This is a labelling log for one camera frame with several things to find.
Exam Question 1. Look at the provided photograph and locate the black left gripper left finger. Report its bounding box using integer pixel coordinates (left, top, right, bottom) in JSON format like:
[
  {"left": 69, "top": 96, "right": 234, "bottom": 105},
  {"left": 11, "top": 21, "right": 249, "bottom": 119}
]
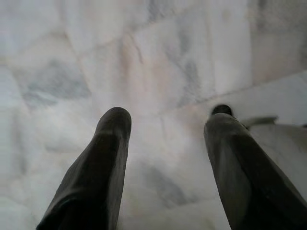
[{"left": 35, "top": 106, "right": 132, "bottom": 230}]

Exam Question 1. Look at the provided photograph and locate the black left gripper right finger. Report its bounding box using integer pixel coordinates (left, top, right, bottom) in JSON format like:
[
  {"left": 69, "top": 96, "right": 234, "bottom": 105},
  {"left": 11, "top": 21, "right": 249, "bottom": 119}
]
[{"left": 203, "top": 114, "right": 307, "bottom": 230}]

